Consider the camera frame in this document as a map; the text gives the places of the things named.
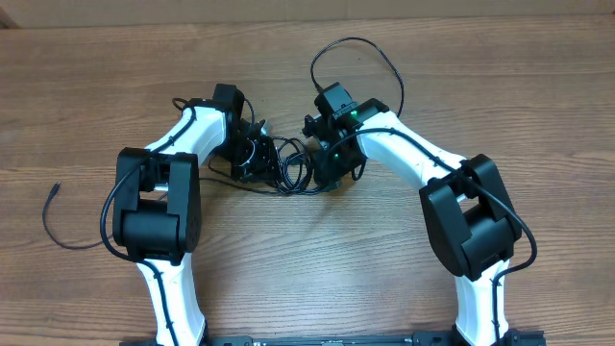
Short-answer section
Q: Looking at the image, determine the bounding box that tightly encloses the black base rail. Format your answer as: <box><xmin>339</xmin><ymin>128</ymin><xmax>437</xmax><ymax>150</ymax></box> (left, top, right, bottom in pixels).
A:
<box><xmin>119</xmin><ymin>329</ymin><xmax>548</xmax><ymax>346</ymax></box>

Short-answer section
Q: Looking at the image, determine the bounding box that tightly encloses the braided black USB cable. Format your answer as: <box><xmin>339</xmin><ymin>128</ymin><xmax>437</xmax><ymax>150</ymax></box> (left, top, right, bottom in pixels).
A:
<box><xmin>278</xmin><ymin>153</ymin><xmax>343</xmax><ymax>194</ymax></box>

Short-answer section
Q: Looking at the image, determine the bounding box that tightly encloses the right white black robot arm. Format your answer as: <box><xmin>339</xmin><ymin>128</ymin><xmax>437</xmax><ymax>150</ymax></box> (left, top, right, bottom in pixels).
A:
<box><xmin>303</xmin><ymin>83</ymin><xmax>537</xmax><ymax>345</ymax></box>

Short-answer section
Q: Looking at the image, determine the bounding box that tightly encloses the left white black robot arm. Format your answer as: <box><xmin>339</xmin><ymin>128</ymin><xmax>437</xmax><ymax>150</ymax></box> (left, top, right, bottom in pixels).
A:
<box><xmin>100</xmin><ymin>84</ymin><xmax>280</xmax><ymax>345</ymax></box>

